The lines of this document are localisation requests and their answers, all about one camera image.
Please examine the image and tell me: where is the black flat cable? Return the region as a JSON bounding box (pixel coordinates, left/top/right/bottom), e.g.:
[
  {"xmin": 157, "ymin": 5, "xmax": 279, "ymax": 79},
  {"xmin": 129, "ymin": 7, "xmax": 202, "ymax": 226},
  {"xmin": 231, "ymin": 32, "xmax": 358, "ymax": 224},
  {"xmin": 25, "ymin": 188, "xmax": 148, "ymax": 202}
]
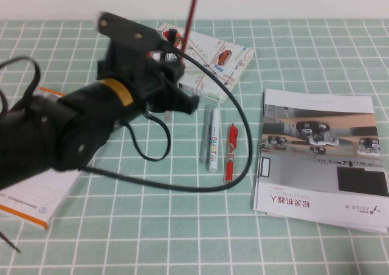
[{"xmin": 0, "ymin": 55, "xmax": 43, "ymax": 113}]

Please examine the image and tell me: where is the green white checked tablecloth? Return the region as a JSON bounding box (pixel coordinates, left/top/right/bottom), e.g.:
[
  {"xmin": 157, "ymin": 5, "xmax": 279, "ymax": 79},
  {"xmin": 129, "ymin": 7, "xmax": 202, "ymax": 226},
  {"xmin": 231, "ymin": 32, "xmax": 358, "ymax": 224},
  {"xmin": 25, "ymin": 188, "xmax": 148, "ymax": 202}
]
[{"xmin": 0, "ymin": 19, "xmax": 389, "ymax": 275}]

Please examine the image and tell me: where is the white orange ROS book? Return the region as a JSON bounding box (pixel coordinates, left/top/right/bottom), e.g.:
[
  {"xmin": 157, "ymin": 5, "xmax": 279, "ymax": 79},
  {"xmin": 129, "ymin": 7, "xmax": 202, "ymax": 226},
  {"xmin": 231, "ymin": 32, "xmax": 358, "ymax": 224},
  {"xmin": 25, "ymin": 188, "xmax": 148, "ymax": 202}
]
[{"xmin": 0, "ymin": 86, "xmax": 83, "ymax": 231}]

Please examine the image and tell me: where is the white paint marker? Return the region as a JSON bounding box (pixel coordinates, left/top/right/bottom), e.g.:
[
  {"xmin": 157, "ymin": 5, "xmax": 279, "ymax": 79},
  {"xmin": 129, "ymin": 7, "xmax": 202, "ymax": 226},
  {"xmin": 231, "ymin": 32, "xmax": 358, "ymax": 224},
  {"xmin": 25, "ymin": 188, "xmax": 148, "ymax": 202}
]
[{"xmin": 208, "ymin": 108, "xmax": 221, "ymax": 174}]

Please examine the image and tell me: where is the thick black cable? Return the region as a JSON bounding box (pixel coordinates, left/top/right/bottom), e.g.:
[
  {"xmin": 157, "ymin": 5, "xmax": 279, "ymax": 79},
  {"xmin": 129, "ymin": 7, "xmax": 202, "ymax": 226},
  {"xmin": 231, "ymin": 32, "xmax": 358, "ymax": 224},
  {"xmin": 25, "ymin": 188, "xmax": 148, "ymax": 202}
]
[{"xmin": 80, "ymin": 42, "xmax": 255, "ymax": 193}]

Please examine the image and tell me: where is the dark red pencil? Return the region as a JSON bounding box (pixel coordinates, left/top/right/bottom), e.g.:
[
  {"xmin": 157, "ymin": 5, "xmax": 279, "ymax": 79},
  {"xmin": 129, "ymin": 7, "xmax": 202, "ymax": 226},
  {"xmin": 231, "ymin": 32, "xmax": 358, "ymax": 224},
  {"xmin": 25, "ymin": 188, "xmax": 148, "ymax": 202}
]
[{"xmin": 181, "ymin": 0, "xmax": 198, "ymax": 64}]

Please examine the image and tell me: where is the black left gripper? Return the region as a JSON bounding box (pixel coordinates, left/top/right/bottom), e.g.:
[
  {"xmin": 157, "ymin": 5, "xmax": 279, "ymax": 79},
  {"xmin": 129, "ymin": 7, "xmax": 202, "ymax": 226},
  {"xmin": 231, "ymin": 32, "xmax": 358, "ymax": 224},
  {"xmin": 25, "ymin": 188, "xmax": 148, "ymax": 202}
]
[{"xmin": 96, "ymin": 43, "xmax": 201, "ymax": 116}]

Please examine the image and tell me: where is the white AgileX robot brochure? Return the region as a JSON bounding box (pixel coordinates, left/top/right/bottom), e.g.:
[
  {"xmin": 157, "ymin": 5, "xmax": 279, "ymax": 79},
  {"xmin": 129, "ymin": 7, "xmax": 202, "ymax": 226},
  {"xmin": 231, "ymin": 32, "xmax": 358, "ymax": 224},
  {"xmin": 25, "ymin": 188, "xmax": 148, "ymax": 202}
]
[{"xmin": 252, "ymin": 88, "xmax": 389, "ymax": 235}]

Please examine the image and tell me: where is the black marker red label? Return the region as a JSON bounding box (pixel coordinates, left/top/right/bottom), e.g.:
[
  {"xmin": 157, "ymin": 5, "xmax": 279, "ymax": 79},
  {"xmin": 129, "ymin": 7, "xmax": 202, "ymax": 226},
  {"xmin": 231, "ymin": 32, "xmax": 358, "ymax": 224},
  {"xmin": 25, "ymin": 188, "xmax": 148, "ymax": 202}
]
[{"xmin": 163, "ymin": 27, "xmax": 178, "ymax": 62}]

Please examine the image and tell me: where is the red gel pen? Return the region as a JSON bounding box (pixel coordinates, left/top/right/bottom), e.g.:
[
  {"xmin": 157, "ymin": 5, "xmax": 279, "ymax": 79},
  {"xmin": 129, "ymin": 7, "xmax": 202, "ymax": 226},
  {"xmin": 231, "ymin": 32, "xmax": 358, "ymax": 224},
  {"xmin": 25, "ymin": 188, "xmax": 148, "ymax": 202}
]
[{"xmin": 224, "ymin": 123, "xmax": 239, "ymax": 184}]

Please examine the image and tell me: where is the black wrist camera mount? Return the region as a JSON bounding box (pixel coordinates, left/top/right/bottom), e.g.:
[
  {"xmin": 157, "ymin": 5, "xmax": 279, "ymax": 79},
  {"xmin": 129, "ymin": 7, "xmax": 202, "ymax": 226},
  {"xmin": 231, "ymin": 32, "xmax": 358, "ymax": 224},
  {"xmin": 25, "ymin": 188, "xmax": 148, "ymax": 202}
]
[{"xmin": 96, "ymin": 11, "xmax": 171, "ymax": 55}]

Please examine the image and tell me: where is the white map cover book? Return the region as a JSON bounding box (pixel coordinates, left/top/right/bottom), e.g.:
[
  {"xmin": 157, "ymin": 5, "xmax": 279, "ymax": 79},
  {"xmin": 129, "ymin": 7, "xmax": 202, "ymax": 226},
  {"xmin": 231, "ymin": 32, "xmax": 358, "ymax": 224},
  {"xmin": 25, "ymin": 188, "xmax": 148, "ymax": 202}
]
[{"xmin": 156, "ymin": 22, "xmax": 255, "ymax": 105}]

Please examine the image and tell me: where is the thin dark wire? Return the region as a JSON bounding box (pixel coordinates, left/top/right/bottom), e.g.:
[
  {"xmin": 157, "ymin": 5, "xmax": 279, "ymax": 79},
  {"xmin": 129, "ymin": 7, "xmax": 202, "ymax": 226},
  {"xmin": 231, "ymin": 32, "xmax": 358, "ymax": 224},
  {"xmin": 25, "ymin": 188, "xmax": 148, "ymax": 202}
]
[{"xmin": 0, "ymin": 231, "xmax": 21, "ymax": 254}]

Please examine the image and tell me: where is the silver grey pen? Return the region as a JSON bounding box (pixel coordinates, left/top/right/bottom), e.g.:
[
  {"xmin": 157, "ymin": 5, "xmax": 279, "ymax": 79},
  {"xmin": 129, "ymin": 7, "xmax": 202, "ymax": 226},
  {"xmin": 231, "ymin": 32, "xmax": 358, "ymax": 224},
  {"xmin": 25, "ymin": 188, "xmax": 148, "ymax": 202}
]
[{"xmin": 199, "ymin": 104, "xmax": 213, "ymax": 164}]

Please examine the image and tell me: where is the thin black cable loop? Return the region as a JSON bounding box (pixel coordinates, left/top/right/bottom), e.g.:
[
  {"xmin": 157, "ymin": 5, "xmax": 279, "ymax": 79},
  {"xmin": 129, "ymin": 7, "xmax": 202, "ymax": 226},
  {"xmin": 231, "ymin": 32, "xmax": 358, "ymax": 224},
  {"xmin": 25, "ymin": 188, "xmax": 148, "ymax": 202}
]
[{"xmin": 123, "ymin": 110, "xmax": 173, "ymax": 162}]

